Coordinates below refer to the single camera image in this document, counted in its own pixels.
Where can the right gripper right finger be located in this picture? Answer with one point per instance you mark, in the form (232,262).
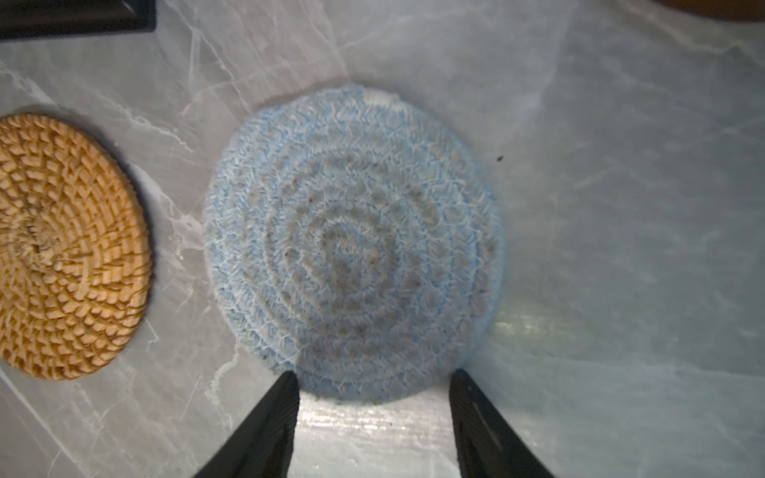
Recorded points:
(485,443)

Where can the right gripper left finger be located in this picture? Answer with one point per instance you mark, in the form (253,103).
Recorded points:
(263,444)

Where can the blue woven round coaster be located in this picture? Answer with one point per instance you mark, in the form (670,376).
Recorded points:
(351,238)

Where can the woven rattan round coaster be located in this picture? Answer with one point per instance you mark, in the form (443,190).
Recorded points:
(75,257)

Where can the brown wooden round coaster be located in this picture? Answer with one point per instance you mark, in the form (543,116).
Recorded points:
(741,11)

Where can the black white chessboard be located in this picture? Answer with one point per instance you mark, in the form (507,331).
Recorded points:
(27,19)

